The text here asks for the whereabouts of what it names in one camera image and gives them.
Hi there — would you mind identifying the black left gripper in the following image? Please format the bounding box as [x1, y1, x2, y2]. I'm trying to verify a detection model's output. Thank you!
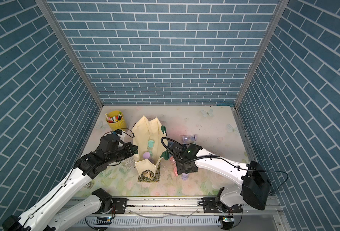
[106, 141, 140, 165]

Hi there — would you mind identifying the teal hourglass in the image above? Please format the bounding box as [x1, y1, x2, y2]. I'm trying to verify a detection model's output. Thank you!
[147, 140, 155, 155]

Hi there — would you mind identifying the cream canvas tote bag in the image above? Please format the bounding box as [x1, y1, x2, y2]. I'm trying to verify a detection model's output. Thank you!
[132, 116, 170, 183]

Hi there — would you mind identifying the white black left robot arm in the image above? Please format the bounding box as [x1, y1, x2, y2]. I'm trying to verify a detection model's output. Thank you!
[2, 130, 138, 231]

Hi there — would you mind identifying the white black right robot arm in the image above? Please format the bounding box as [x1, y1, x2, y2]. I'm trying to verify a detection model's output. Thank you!
[161, 138, 274, 213]

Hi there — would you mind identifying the yellow cup with markers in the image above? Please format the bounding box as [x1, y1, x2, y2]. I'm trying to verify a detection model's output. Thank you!
[105, 110, 127, 131]

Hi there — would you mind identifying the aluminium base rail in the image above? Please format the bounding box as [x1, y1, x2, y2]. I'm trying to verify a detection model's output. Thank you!
[70, 196, 290, 231]

